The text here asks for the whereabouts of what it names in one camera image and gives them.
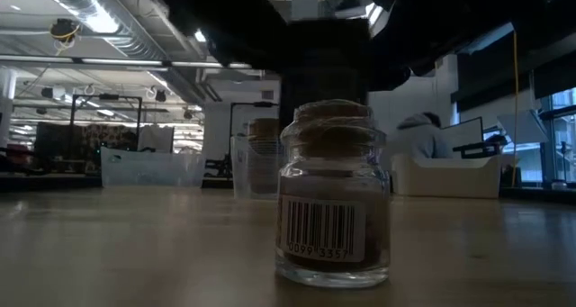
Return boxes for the small glass spice jar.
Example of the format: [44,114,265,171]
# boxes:
[274,98,392,290]

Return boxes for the clear plastic bin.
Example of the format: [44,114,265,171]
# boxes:
[229,133,287,201]
[100,146,207,189]

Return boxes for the small black background robot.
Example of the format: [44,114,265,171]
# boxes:
[204,158,235,190]

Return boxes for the person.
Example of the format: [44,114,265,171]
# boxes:
[390,112,455,160]

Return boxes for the grey ceiling box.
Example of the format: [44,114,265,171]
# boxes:
[290,0,321,21]

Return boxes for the white plastic bin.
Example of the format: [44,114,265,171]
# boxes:
[390,153,504,199]

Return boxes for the computer monitor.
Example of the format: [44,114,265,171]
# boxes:
[443,116,486,149]

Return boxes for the grey horizontal ceiling pipe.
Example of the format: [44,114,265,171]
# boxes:
[0,53,253,70]

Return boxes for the black metal gantry frame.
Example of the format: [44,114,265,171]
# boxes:
[228,101,281,140]
[68,94,144,140]

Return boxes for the silver round ventilation duct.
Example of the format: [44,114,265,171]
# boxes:
[33,0,181,63]

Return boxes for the black yellow cable reel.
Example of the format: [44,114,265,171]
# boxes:
[48,17,81,47]

